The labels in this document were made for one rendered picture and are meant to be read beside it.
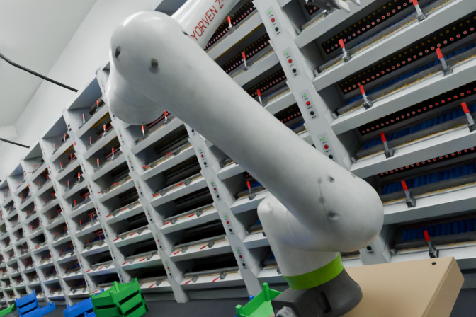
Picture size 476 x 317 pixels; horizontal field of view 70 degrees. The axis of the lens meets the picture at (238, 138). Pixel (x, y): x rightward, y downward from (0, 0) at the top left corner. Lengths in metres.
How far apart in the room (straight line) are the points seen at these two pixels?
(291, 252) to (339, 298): 0.12
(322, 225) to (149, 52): 0.36
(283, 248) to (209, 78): 0.38
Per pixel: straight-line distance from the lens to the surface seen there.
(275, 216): 0.67
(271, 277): 1.80
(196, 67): 0.50
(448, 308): 0.75
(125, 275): 3.00
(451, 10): 1.25
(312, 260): 0.70
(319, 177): 0.53
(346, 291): 0.74
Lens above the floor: 0.64
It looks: 6 degrees up
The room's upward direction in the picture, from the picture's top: 22 degrees counter-clockwise
